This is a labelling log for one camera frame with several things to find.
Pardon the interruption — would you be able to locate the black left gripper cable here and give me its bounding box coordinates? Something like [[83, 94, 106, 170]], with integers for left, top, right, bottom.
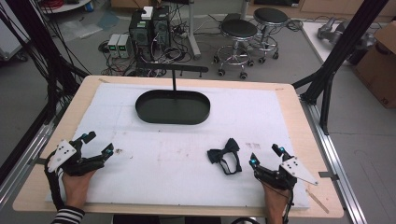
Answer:
[[44, 157, 65, 212]]

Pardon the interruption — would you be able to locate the black stand with oval tray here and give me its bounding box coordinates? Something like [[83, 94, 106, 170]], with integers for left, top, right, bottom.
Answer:
[[134, 62, 212, 126]]

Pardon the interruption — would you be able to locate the white foam mat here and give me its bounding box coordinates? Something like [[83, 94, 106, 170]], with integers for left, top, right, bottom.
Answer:
[[46, 81, 311, 210]]

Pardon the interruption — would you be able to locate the grey handheld device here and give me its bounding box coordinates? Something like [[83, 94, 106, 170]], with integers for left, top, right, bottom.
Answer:
[[317, 16, 376, 50]]

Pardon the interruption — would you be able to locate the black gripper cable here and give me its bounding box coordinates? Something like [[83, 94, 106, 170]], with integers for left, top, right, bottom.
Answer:
[[279, 189, 296, 224], [44, 157, 65, 212]]

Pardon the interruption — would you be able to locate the thin wooden stick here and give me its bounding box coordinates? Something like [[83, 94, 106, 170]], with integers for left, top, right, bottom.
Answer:
[[304, 188, 331, 215]]

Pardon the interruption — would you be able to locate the white flat board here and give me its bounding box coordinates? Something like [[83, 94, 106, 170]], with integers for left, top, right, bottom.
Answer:
[[301, 21, 379, 67]]

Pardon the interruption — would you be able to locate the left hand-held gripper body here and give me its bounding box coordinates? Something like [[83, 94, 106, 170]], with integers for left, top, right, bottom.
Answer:
[[47, 139, 106, 177]]

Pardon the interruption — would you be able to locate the grey power supply unit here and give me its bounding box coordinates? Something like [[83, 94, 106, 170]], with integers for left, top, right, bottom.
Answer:
[[117, 34, 134, 60], [106, 33, 121, 59]]

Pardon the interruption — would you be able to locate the black round stool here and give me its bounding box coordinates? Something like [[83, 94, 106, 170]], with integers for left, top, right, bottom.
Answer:
[[248, 7, 290, 64], [213, 18, 260, 80]]

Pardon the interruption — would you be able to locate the person's right hand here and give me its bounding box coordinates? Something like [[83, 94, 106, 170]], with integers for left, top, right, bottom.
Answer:
[[261, 182, 291, 219]]

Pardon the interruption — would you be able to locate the black bow tie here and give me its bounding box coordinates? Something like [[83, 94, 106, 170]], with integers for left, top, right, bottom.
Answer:
[[206, 137, 244, 176]]

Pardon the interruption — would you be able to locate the tangle of floor cables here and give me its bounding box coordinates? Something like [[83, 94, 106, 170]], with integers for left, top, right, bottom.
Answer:
[[97, 6, 195, 77]]

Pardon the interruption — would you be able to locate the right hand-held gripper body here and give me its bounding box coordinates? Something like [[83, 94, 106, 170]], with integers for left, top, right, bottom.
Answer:
[[253, 156, 319, 191]]

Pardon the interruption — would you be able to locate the black metal frame post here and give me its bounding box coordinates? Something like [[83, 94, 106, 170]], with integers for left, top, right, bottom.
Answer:
[[0, 0, 92, 185], [291, 0, 390, 136]]

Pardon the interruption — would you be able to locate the brown cardboard box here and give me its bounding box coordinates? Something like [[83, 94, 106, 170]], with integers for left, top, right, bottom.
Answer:
[[352, 20, 396, 110]]

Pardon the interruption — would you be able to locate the person's left hand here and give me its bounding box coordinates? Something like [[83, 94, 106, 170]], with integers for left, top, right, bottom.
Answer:
[[61, 169, 96, 209]]

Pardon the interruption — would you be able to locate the white round table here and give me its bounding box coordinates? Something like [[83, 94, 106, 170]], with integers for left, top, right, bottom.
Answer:
[[38, 0, 94, 15]]

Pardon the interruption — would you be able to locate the black computer tower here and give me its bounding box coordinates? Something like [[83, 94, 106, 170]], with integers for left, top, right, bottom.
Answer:
[[128, 8, 154, 62], [151, 5, 172, 50]]

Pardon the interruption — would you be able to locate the grey desk leg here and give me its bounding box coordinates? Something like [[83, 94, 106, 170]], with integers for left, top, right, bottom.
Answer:
[[186, 0, 203, 61]]

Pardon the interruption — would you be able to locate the grey tape strip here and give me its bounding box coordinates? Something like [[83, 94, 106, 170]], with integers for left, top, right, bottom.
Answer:
[[28, 157, 49, 166], [318, 171, 340, 182]]

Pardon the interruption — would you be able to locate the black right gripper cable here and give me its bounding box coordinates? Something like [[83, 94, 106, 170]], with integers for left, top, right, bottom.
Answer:
[[279, 189, 296, 224]]

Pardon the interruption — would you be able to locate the aluminium rail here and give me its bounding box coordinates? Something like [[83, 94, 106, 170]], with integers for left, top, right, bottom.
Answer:
[[0, 101, 68, 210], [299, 92, 369, 224]]

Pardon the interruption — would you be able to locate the white box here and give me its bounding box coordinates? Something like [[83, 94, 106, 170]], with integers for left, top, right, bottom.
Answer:
[[140, 6, 154, 21]]

